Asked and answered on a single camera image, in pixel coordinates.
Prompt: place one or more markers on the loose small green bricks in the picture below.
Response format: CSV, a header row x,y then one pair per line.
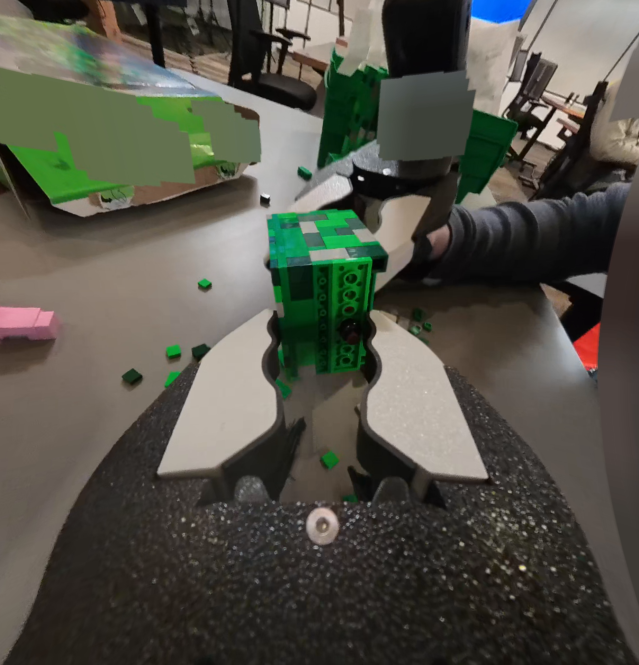
x,y
330,460

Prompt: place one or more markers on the green toy box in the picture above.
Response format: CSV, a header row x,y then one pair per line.
x,y
117,52

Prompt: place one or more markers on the grey desk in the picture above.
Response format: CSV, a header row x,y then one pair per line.
x,y
117,249

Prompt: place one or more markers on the blue display screen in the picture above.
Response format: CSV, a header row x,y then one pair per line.
x,y
501,9

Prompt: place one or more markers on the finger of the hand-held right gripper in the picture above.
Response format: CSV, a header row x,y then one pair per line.
x,y
400,223
324,187

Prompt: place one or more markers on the pink toy pig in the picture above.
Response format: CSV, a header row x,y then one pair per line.
x,y
23,324

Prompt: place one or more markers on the black office chair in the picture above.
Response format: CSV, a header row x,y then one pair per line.
x,y
532,104
283,88

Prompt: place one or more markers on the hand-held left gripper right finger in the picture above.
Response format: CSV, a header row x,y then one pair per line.
x,y
418,410

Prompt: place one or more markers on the person's right hand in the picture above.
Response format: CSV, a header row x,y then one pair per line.
x,y
440,240

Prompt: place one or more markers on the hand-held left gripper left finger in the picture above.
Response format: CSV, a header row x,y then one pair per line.
x,y
226,410

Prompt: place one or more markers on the green mosaic brick cube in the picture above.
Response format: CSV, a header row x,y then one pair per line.
x,y
319,291

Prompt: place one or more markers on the red item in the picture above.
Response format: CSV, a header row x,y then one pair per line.
x,y
589,348

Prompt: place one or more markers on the person's right forearm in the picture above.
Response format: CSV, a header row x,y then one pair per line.
x,y
532,239

